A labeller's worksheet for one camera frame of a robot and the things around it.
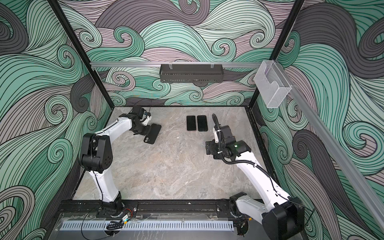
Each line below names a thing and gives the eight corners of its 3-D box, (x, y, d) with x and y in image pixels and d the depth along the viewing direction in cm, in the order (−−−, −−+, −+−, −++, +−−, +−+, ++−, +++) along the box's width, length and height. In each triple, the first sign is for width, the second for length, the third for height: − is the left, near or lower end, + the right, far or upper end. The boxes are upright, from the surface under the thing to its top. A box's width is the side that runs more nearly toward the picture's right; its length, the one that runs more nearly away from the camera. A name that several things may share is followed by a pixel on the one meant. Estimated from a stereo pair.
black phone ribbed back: (186, 130, 108) (186, 128, 106) (186, 117, 116) (186, 115, 115) (195, 130, 108) (195, 128, 106) (195, 117, 116) (195, 115, 115)
